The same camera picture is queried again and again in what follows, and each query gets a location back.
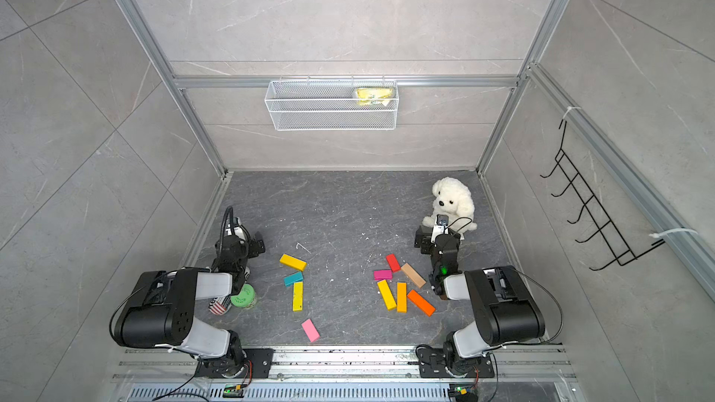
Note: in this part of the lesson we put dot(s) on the magenta block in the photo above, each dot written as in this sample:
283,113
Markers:
384,274

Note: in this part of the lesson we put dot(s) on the metal base rail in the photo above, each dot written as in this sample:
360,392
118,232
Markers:
348,373

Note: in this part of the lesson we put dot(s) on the green lid jar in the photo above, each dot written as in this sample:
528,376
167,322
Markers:
246,298

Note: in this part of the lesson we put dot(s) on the natural wood block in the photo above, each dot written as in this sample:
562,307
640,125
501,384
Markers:
413,275

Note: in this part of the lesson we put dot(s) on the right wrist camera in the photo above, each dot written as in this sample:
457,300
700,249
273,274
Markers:
441,226

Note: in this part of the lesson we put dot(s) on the white plush dog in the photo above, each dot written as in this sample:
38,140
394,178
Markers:
453,199

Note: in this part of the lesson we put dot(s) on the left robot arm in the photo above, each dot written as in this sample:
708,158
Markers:
160,311

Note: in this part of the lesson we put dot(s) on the white wire basket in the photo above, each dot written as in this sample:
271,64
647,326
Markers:
312,104

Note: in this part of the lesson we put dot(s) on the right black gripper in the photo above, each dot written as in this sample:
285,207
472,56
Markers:
425,239

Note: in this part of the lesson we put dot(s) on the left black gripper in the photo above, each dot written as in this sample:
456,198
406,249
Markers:
250,246

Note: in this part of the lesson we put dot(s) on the black wall hook rack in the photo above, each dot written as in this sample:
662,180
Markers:
591,208

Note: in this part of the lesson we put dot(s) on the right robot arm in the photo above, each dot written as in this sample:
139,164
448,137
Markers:
504,310

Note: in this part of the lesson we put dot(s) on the yellow sponge in basket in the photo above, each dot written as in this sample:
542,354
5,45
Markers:
374,96

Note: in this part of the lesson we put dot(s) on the lime yellow long block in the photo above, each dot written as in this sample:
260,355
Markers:
298,296

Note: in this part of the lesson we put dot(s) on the red block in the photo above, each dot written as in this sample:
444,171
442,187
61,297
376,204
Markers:
393,263

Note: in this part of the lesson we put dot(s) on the pink block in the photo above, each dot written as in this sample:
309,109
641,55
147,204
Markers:
310,330

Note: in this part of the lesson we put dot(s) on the amber orange block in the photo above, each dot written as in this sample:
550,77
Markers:
402,297

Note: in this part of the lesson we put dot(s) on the teal block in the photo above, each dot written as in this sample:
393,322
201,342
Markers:
292,279

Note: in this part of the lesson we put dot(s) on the newspaper print can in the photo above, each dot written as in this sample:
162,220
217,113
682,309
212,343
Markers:
219,306

